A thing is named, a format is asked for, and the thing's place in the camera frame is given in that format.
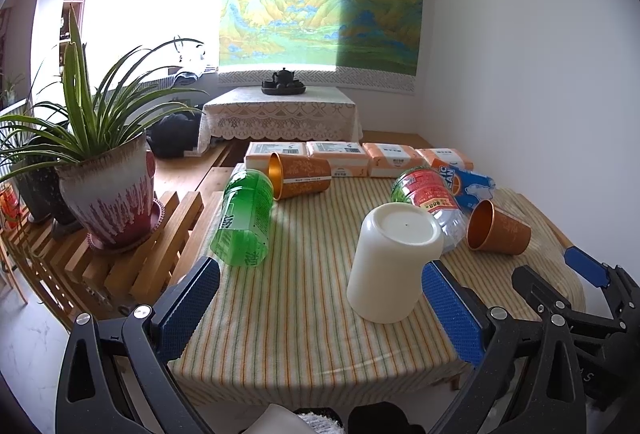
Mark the clear bottle red label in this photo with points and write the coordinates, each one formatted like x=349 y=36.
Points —
x=430 y=194

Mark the clear bottle blue label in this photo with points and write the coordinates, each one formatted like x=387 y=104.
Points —
x=472 y=186

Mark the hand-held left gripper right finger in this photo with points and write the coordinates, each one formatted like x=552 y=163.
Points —
x=452 y=314

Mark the white cup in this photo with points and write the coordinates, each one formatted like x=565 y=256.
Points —
x=390 y=264

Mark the green plastic bottle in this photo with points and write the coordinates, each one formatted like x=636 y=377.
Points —
x=242 y=219

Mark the spider plant in glazed pot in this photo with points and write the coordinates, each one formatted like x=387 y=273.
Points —
x=107 y=194

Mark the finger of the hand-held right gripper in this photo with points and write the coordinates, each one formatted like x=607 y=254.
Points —
x=537 y=286
x=585 y=266

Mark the landscape painting wall hanging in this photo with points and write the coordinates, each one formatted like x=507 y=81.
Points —
x=320 y=3

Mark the red plant saucer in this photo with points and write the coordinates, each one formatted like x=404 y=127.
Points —
x=156 y=218

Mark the black teapot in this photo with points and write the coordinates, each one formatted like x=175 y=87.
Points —
x=283 y=75

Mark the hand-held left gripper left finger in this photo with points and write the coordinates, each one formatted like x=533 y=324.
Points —
x=187 y=314

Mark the plant in dark pot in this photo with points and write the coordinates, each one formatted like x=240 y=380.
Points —
x=40 y=189

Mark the black tea tray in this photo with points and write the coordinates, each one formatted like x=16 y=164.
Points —
x=282 y=89

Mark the orange tissue packet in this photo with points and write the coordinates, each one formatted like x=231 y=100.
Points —
x=447 y=157
x=392 y=158
x=275 y=148
x=340 y=153

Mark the dark bag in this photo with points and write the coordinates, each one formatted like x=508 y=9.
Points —
x=175 y=133

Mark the wooden slatted plant stand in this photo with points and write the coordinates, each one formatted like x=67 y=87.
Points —
x=145 y=274

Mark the orange patterned cup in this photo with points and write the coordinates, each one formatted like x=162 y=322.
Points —
x=505 y=231
x=305 y=176

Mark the white display shelf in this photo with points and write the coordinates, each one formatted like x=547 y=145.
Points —
x=65 y=13

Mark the striped tablecloth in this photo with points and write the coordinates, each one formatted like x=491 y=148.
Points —
x=300 y=304

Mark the low table with lace cloth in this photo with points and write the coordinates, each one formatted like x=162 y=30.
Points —
x=280 y=113

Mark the blue folded cloth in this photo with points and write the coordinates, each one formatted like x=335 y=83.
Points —
x=187 y=77

